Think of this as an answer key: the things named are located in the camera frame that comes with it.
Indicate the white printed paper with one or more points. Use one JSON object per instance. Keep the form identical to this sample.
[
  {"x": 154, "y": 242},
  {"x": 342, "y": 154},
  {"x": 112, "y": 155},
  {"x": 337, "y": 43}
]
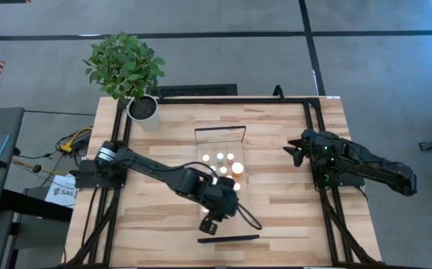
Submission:
[{"x": 63, "y": 192}]

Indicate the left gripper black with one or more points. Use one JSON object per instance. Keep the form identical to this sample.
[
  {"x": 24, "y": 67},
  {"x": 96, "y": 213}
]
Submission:
[{"x": 221, "y": 198}]

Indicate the small pink medicine bottle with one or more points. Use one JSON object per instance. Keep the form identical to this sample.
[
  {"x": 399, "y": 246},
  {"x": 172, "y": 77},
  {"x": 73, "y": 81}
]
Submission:
[{"x": 230, "y": 157}]

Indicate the small green medicine bottle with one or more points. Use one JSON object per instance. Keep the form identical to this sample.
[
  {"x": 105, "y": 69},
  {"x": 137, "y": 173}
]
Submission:
[{"x": 220, "y": 157}]

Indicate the wooden shelf with black frame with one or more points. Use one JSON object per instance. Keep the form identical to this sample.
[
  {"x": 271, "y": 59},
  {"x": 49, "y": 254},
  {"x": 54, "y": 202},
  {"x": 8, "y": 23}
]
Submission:
[{"x": 223, "y": 149}]

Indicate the black board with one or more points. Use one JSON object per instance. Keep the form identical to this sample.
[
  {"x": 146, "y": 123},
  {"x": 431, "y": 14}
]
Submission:
[{"x": 33, "y": 205}]

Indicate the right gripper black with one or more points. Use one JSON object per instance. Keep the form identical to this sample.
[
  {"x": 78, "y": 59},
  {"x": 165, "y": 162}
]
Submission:
[{"x": 313, "y": 147}]

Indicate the green plant in white pot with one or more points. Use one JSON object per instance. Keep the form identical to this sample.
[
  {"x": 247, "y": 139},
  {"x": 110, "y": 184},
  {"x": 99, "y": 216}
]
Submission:
[{"x": 126, "y": 67}]

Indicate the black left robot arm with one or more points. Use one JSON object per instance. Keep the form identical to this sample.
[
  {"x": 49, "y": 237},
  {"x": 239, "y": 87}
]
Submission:
[{"x": 156, "y": 172}]

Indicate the black arched bracket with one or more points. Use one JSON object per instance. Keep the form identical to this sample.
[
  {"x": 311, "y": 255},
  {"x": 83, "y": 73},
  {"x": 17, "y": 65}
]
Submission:
[{"x": 279, "y": 89}]

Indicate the large orange medicine bottle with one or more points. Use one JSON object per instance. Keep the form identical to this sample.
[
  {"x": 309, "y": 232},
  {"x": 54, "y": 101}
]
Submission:
[{"x": 237, "y": 168}]

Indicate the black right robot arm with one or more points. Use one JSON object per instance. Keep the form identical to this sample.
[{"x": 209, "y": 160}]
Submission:
[{"x": 369, "y": 164}]

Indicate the tall yellow medicine bottle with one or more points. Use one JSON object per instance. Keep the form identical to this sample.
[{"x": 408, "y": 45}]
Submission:
[{"x": 237, "y": 186}]

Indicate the black floor vent mat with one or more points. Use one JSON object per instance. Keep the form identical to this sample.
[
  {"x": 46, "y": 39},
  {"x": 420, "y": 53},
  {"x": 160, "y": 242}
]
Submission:
[{"x": 193, "y": 90}]

